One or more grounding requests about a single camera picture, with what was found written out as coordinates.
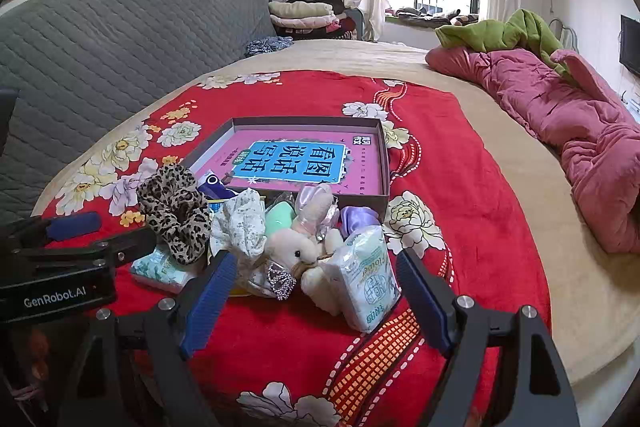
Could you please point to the grey quilted headboard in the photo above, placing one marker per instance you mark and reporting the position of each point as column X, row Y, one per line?
column 100, row 47

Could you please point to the purple satin scrunchie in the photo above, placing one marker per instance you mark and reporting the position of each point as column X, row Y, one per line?
column 360, row 217

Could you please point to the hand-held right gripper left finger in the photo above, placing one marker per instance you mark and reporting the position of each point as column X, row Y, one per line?
column 210, row 302

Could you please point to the beige bedsheet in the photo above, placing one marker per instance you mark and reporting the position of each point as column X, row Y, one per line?
column 350, row 57

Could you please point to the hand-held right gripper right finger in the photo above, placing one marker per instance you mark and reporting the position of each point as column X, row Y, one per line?
column 422, row 302

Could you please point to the green makeup sponge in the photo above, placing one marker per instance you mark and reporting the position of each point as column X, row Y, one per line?
column 277, row 219

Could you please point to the cream folded blanket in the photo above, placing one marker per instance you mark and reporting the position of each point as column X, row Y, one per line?
column 300, row 9

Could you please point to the mint floral tissue pack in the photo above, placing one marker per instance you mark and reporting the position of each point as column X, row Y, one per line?
column 160, row 269

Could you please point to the dark clothes pile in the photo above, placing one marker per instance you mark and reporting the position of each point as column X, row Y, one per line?
column 425, row 13

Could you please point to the pink folded blanket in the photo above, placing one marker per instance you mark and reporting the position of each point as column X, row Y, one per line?
column 300, row 23

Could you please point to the pink quilt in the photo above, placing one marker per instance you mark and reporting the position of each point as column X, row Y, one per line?
column 550, row 107

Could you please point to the green blanket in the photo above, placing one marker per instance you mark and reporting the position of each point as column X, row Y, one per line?
column 520, row 32

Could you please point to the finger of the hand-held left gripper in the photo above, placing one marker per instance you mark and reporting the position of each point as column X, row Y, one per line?
column 75, row 226
column 125, row 247

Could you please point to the pink book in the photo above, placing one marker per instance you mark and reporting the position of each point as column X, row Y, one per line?
column 360, row 157

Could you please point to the white floral scrunchie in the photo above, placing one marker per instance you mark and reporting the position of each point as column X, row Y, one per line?
column 240, row 222

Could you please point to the white green-print tissue pack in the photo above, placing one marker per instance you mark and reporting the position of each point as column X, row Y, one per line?
column 365, row 282

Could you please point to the grey cardboard box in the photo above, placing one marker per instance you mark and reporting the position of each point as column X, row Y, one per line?
column 300, row 122

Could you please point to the blue patterned cloth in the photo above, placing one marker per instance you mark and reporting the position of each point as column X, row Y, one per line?
column 267, row 46

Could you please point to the cream plush rabbit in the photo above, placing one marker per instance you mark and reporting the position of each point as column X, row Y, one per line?
column 290, row 247

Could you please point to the black television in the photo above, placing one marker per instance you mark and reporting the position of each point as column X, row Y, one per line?
column 631, row 44

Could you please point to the white purple cartoon tissue packet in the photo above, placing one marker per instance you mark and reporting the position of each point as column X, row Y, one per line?
column 212, row 184

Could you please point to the red floral blanket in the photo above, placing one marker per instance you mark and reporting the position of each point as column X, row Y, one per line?
column 450, row 147

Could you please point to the leopard print scrunchie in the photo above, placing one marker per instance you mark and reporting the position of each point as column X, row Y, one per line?
column 175, row 217

